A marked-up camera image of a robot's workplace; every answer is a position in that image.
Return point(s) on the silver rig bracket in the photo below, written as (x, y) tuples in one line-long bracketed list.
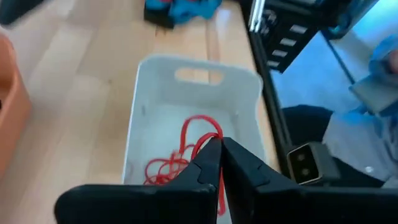
[(256, 15)]

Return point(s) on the black slotted bracket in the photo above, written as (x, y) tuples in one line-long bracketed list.
[(289, 37)]

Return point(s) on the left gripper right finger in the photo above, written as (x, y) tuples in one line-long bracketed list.
[(280, 205)]

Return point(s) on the black aluminium table frame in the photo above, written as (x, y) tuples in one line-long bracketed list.
[(273, 102)]

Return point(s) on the black chair seat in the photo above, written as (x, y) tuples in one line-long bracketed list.
[(306, 124)]

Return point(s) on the thick black rubber band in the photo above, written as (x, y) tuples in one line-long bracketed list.
[(158, 20)]

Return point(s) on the white plastic basket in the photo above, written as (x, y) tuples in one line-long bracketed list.
[(161, 124)]

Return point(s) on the black table-level camera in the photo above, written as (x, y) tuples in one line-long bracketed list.
[(311, 161)]

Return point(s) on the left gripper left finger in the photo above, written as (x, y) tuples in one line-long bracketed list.
[(140, 205)]

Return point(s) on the person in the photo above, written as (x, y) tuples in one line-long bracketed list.
[(351, 140)]

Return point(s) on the orange plastic basket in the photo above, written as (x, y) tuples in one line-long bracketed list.
[(12, 109)]

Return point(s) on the person's hand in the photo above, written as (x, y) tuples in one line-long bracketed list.
[(393, 62)]

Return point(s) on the thin red rubber band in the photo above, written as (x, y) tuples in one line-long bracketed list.
[(177, 158), (186, 124)]

